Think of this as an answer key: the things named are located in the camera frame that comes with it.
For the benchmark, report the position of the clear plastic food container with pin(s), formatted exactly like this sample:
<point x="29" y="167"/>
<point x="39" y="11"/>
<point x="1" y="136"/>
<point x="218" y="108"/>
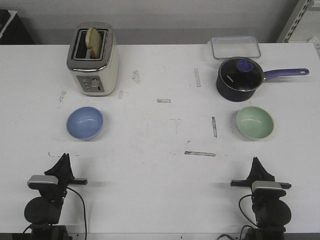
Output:
<point x="225" y="47"/>

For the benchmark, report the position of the blue bowl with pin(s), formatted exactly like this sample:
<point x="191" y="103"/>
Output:
<point x="85" y="123"/>

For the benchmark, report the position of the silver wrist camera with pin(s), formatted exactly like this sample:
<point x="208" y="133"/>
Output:
<point x="265" y="185"/>
<point x="42" y="182"/>

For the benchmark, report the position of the slice of toast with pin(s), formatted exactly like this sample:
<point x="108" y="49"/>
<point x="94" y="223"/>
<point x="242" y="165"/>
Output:
<point x="93" y="42"/>

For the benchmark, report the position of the dark blue saucepan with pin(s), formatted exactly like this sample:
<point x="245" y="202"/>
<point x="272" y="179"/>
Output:
<point x="240" y="96"/>

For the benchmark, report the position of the white metal shelf upright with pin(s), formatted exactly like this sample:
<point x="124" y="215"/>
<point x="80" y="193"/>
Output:
<point x="295" y="17"/>

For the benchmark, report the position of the cream and silver toaster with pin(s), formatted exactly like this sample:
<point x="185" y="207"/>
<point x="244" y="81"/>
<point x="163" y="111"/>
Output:
<point x="95" y="77"/>

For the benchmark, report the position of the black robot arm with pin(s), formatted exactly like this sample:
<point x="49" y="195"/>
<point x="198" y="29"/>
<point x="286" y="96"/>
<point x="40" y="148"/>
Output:
<point x="44" y="212"/>
<point x="271" y="213"/>

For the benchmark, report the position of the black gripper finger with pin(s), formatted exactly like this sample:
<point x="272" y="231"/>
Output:
<point x="253" y="171"/>
<point x="58" y="168"/>
<point x="262" y="174"/>
<point x="68" y="168"/>

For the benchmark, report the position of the green bowl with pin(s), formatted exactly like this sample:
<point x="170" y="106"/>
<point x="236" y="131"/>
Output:
<point x="254" y="123"/>

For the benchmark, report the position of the glass pot lid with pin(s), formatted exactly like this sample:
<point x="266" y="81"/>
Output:
<point x="241" y="74"/>

